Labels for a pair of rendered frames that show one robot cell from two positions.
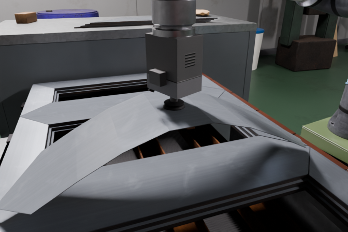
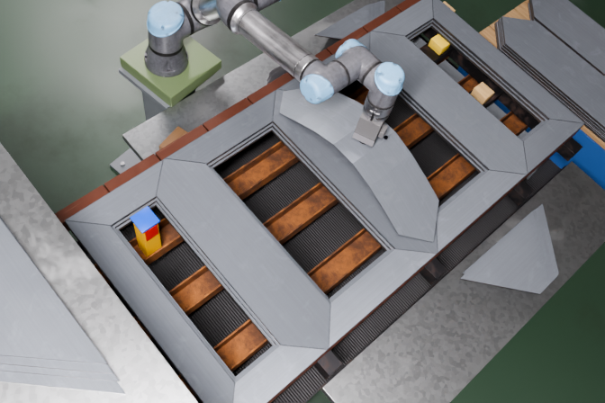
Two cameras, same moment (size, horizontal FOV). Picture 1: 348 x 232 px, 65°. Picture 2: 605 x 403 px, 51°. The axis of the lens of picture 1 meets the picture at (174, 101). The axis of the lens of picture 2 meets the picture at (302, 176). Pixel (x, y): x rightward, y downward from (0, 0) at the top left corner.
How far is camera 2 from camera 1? 1.95 m
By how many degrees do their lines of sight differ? 86
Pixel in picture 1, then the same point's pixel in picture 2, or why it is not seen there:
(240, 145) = (295, 133)
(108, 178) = (374, 205)
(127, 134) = (398, 156)
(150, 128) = (393, 144)
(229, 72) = not seen: hidden behind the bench
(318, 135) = (185, 88)
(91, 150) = (407, 178)
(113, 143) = (404, 164)
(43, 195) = (430, 199)
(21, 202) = (432, 216)
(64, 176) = (421, 190)
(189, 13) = not seen: hidden behind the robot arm
